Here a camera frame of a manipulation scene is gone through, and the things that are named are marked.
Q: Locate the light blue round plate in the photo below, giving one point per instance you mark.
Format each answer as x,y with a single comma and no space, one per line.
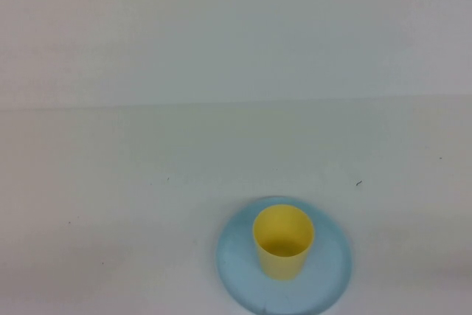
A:
324,278

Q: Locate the yellow plastic cup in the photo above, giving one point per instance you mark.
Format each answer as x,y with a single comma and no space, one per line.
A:
280,267

